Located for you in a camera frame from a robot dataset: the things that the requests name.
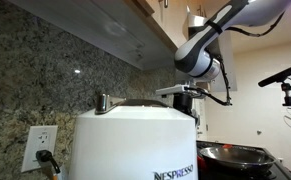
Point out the small red object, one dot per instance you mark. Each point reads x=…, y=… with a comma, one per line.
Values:
x=228, y=146

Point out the white wall outlet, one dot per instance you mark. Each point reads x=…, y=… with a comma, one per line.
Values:
x=41, y=136

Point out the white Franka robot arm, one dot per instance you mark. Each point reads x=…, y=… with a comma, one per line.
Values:
x=198, y=60

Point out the black power plug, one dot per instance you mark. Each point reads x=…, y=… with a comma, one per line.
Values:
x=43, y=155

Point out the black stereo camera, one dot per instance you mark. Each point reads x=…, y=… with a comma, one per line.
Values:
x=280, y=76

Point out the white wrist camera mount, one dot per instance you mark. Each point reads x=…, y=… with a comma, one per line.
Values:
x=171, y=90

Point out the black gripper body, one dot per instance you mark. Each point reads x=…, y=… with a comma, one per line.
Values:
x=184, y=101

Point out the stainless steel pan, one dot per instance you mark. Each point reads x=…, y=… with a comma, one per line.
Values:
x=238, y=160

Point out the round door knob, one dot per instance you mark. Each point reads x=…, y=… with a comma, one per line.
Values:
x=259, y=132

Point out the wooden upper cabinet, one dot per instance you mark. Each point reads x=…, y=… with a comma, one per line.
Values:
x=118, y=33

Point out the Nespresso coffee machine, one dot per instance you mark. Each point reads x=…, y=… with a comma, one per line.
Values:
x=131, y=140

